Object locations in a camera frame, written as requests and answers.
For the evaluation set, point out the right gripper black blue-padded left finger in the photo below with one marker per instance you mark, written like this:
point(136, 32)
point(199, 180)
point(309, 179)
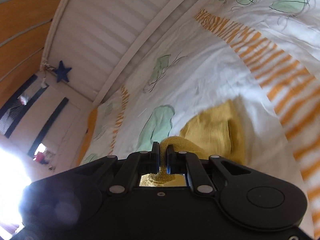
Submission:
point(130, 170)

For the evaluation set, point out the orange wooden wall panel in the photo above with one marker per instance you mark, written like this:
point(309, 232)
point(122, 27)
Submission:
point(24, 28)

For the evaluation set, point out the blue star decoration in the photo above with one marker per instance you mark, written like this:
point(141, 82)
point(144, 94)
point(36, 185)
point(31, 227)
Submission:
point(62, 72)

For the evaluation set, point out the white patterned duvet cover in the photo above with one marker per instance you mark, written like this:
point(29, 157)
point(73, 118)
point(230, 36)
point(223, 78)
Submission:
point(261, 54)

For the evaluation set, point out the white wooden bed frame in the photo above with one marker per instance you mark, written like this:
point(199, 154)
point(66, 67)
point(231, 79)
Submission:
point(43, 122)

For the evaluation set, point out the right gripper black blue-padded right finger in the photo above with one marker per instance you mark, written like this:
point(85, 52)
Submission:
point(190, 166)

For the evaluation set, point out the mustard yellow knit sweater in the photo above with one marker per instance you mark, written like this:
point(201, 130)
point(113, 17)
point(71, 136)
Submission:
point(214, 131)

